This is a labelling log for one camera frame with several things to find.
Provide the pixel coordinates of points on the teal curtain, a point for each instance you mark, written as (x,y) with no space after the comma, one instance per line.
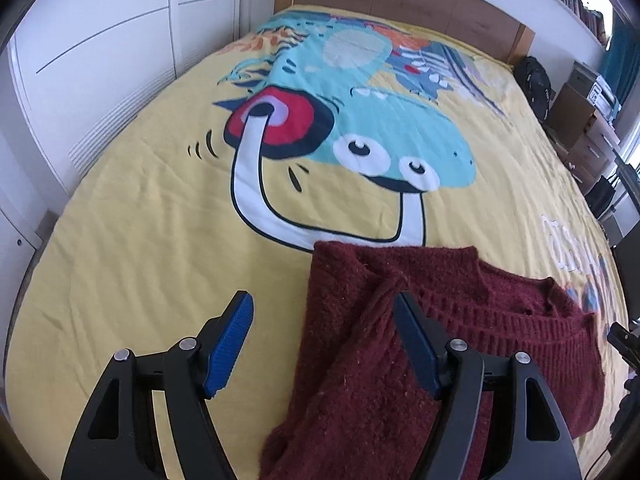
(617,60)

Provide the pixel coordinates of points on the yellow printed blanket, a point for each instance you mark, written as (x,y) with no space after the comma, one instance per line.
(150,210)

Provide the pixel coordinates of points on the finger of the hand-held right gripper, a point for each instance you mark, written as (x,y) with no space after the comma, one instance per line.
(625,341)

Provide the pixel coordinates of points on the white wardrobe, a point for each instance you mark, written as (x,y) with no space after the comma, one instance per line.
(100,35)

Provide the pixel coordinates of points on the black backpack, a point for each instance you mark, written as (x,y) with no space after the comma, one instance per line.
(535,87)

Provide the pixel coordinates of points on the dark office chair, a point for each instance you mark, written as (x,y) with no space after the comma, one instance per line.
(629,270)

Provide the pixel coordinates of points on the wooden drawer cabinet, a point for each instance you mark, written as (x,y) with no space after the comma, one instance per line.
(590,145)

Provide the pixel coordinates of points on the black bag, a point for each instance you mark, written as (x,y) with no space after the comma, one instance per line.
(600,197)

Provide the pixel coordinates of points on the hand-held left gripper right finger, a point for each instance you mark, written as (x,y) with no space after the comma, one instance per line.
(417,345)

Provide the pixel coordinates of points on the dark red knitted sweater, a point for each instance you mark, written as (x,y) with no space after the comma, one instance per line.
(350,360)

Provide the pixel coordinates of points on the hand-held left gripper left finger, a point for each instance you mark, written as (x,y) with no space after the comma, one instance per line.
(230,345)

